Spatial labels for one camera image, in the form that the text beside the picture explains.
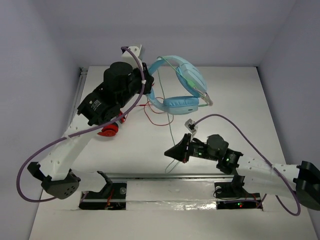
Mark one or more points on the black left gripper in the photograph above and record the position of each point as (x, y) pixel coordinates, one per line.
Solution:
(146, 78)

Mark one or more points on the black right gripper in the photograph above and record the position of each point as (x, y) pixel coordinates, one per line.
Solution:
(181, 152)

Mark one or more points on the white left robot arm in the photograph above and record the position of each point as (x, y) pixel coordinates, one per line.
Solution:
(55, 171)

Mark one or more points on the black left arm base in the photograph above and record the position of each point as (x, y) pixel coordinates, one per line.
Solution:
(111, 197)

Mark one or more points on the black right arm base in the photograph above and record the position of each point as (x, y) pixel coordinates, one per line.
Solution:
(231, 195)

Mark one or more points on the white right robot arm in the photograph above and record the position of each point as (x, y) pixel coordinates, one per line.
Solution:
(251, 175)

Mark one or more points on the red and black headphones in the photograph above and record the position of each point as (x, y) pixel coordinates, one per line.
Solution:
(112, 129)

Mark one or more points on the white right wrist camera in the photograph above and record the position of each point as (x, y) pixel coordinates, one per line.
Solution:
(191, 126)

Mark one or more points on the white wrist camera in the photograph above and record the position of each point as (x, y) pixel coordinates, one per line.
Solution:
(128, 51)
(191, 126)

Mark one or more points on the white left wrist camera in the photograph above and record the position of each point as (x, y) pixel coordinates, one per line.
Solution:
(128, 51)

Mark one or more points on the aluminium rail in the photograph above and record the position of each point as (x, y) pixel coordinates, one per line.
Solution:
(162, 176)

